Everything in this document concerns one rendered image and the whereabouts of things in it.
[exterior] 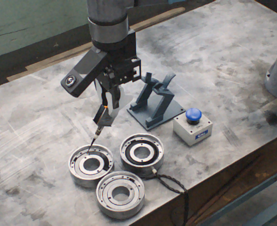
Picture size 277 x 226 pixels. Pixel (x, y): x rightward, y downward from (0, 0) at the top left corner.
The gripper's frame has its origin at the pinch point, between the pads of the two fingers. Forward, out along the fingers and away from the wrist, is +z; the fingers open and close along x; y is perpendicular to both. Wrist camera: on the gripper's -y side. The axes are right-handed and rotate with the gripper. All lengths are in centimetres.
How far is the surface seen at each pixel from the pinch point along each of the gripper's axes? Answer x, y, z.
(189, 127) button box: -8.6, 17.7, 8.6
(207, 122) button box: -10.0, 22.4, 8.6
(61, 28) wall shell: 153, 53, 79
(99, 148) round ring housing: -0.5, -3.6, 9.8
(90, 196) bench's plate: -9.1, -11.3, 13.1
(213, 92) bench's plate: 1.3, 34.7, 13.2
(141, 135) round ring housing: -3.3, 6.9, 9.5
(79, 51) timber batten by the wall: 142, 58, 91
